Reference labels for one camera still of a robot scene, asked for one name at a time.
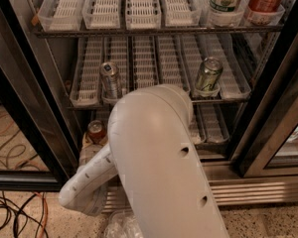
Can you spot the clear plastic bag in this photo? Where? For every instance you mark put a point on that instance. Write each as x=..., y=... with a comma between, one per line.
x=122, y=224

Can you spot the green can middle shelf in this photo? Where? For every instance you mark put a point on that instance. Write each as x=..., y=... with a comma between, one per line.
x=209, y=73

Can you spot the red coke can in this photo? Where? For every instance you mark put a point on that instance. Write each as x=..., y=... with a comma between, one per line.
x=96, y=131

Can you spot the steel fridge base grille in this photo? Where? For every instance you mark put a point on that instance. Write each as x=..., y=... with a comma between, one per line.
x=230, y=188

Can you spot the glass fridge door right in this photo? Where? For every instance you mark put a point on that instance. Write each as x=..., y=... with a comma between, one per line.
x=269, y=144

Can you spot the silver blue can middle shelf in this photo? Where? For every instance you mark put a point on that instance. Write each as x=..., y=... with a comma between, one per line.
x=110, y=79

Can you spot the glass fridge door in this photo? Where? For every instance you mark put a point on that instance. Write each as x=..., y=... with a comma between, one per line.
x=35, y=79
x=269, y=144

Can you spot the middle wire shelf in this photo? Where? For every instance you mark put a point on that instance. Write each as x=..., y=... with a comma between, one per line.
x=195, y=101

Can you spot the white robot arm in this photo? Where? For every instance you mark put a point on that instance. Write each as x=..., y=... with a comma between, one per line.
x=150, y=149

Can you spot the glass fridge door left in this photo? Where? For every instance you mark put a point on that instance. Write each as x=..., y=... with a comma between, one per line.
x=35, y=79

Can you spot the top wire shelf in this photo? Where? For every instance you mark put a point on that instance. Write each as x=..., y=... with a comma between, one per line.
x=84, y=32

